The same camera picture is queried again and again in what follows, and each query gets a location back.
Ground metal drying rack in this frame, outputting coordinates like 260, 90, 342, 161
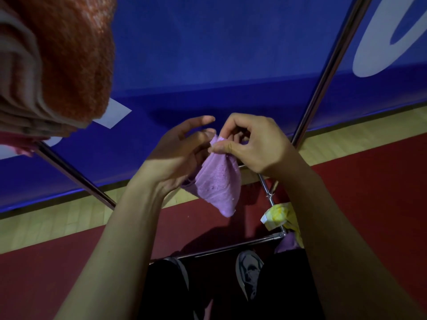
33, 0, 374, 264

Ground pink towel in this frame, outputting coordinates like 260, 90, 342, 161
0, 131, 42, 158

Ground person's right forearm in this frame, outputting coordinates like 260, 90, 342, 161
273, 163, 427, 320

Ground person's black trousers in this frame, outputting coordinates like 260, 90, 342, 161
137, 246, 326, 320

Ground person's left forearm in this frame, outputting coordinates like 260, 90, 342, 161
55, 183, 164, 320

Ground person's left grey shoe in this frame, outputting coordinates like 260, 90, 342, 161
163, 256, 190, 292

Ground person's right grey shoe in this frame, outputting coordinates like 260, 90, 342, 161
235, 249, 265, 301

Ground person's right hand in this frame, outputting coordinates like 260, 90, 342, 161
208, 112, 307, 179

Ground yellow white cloth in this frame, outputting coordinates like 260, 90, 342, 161
260, 202, 305, 249

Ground purple towel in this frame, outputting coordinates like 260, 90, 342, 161
274, 231, 301, 254
181, 135, 242, 218

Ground orange patterned towel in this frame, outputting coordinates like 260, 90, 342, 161
0, 0, 118, 138

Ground blue banner with white print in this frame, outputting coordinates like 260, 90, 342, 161
0, 0, 427, 214

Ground person's left hand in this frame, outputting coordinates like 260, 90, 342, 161
132, 115, 218, 200

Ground person's grey shoe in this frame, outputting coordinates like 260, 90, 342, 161
235, 249, 265, 301
163, 256, 190, 292

